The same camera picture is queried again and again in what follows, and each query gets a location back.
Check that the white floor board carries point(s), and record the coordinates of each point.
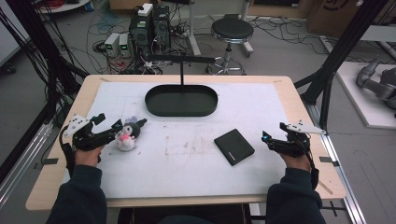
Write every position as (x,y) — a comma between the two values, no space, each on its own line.
(365,96)

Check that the black computer tower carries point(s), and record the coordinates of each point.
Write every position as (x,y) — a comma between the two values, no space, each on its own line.
(141,32)
(162,26)

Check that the cardboard box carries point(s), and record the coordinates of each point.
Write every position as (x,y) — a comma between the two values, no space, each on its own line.
(339,14)

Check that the person's left hand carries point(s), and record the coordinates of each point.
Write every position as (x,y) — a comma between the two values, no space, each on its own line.
(87,156)

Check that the white box on tower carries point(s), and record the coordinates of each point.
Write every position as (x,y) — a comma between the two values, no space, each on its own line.
(145,9)

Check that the white power supply unit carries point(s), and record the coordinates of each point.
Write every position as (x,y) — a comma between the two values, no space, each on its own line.
(112,44)
(124,45)

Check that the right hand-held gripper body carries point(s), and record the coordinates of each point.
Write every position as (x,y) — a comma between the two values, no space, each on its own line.
(292,140)

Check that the black round stool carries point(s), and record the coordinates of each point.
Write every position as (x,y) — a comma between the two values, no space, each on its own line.
(232,40)

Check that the small plush doll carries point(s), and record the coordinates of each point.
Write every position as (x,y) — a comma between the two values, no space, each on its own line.
(127,136)

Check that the white table mat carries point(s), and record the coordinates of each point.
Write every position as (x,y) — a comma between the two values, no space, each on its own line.
(186,161)

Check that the black wallet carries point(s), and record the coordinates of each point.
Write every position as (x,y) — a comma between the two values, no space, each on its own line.
(234,146)

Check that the black frame post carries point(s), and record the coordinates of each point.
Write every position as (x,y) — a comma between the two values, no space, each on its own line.
(40,46)
(339,53)

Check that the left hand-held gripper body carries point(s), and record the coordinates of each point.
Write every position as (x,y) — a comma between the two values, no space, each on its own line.
(88,137)

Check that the person's right hand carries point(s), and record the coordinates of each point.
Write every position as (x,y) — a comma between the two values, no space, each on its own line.
(295,161)

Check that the black oval tray stand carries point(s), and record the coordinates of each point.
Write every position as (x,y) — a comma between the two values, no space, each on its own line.
(181,99)

